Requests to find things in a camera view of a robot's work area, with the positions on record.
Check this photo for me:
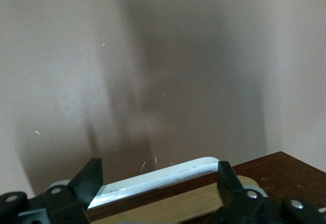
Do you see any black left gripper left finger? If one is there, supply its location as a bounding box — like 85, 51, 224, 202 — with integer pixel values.
0, 157, 104, 224

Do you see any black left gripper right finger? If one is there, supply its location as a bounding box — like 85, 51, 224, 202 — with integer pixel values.
203, 160, 326, 224

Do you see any wooden drawer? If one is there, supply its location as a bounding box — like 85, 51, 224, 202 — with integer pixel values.
86, 151, 326, 224

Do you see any white metal drawer handle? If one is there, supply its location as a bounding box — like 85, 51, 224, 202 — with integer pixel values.
88, 156, 221, 209

